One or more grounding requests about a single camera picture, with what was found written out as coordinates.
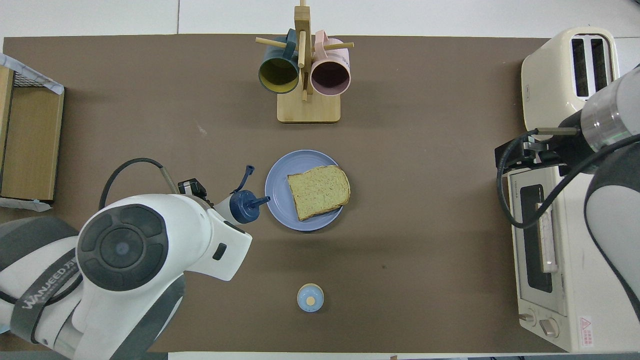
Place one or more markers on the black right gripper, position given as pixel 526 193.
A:
pixel 575 150

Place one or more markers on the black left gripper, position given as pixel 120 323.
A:
pixel 197 191

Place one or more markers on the white bottle with blue cap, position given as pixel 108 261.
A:
pixel 245 206

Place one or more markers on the toasted bread slice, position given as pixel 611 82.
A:
pixel 320 190

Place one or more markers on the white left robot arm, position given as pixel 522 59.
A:
pixel 150 250

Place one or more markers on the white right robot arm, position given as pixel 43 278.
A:
pixel 620 215

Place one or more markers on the blue round plate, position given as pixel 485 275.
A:
pixel 280 200

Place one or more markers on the cream two-slot toaster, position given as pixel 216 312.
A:
pixel 545 75

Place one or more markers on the brown table mat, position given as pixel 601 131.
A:
pixel 425 225

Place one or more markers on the white toaster oven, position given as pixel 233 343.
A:
pixel 572 280

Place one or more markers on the wooden mug tree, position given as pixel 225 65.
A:
pixel 310 110

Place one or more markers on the dark teal mug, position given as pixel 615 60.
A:
pixel 277 75

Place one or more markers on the small blue call bell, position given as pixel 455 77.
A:
pixel 310 297

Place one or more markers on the wooden shelf unit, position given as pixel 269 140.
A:
pixel 35 140

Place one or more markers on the pink ribbed mug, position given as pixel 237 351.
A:
pixel 330 75

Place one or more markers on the white patterned cloth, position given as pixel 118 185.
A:
pixel 45 82

